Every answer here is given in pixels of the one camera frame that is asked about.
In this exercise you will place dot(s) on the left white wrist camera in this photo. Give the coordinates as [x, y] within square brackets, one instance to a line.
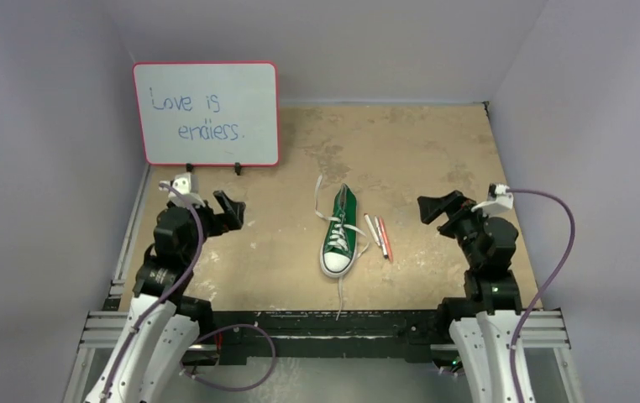
[182, 191]

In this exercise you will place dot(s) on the white shoelace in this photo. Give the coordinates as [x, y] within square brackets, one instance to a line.
[361, 233]

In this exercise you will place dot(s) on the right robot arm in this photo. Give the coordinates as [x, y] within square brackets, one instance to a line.
[483, 325]

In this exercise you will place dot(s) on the red framed whiteboard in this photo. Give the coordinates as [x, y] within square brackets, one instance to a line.
[209, 113]

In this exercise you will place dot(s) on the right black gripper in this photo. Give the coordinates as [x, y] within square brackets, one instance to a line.
[454, 212]

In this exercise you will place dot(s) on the grey marker pen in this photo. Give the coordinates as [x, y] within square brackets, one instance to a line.
[381, 237]

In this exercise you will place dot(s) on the black aluminium base frame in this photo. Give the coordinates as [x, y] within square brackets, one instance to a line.
[412, 335]

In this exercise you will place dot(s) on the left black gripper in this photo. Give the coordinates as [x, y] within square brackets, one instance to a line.
[233, 210]

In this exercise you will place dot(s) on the orange marker pen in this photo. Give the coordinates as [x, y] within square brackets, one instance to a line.
[387, 239]

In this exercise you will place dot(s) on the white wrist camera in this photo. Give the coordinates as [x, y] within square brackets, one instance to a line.
[499, 200]
[182, 191]

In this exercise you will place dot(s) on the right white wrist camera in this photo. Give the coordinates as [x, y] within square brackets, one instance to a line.
[499, 200]

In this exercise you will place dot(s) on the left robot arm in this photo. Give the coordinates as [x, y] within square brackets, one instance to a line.
[162, 322]

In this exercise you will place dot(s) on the green canvas sneaker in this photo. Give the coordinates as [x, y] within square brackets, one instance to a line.
[339, 248]

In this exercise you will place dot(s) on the white marker pen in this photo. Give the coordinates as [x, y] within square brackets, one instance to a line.
[371, 225]

